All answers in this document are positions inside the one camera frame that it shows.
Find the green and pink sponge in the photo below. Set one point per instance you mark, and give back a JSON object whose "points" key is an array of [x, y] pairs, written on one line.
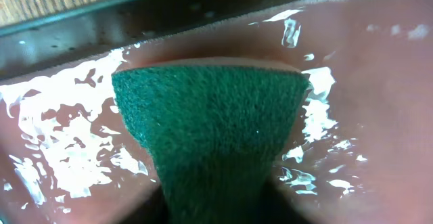
{"points": [[213, 129]]}

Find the black tray with red liquid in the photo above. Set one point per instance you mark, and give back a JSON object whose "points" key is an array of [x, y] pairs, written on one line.
{"points": [[359, 151]]}

